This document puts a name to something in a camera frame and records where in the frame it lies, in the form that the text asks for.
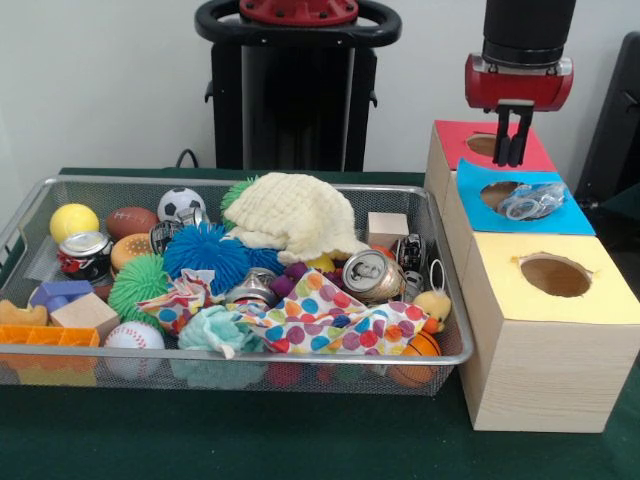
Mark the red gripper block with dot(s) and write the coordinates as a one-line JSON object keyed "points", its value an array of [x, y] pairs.
{"points": [[520, 85]]}

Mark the clear plastic bottle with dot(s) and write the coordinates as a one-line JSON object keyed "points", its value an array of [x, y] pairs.
{"points": [[535, 202]]}

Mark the white knitted cloth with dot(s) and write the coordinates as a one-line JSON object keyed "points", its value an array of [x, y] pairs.
{"points": [[295, 215]]}

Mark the blue spiky ball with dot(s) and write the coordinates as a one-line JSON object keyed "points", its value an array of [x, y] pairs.
{"points": [[205, 255]]}

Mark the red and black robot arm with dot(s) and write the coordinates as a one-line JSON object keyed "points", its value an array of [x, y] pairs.
{"points": [[530, 30]]}

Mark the wooden box with three holes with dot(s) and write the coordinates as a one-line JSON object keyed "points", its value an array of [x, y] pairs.
{"points": [[540, 350]]}

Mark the black upright panel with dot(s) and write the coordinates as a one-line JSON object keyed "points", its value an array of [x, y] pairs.
{"points": [[620, 130]]}

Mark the green cloth side table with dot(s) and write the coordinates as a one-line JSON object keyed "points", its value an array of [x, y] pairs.
{"points": [[625, 205]]}

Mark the crushed silver can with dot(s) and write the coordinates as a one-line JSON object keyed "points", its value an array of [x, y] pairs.
{"points": [[372, 275]]}

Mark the polka dot cloth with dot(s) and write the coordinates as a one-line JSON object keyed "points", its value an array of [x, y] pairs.
{"points": [[330, 320]]}

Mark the green spiky ball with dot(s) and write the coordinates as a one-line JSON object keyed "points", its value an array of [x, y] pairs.
{"points": [[140, 285]]}

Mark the small white baseball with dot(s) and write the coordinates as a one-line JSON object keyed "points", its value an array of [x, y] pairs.
{"points": [[133, 340]]}

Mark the red and silver can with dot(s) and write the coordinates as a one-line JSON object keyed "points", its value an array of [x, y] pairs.
{"points": [[85, 255]]}

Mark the smooth yellow ball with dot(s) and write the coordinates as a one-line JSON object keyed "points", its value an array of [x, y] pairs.
{"points": [[75, 222]]}

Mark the plain wooden cube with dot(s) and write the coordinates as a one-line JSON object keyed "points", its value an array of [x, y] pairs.
{"points": [[82, 315]]}

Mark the orange toy building block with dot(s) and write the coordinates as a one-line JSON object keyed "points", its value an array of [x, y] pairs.
{"points": [[45, 335]]}

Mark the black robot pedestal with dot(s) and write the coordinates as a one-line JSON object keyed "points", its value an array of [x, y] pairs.
{"points": [[290, 100]]}

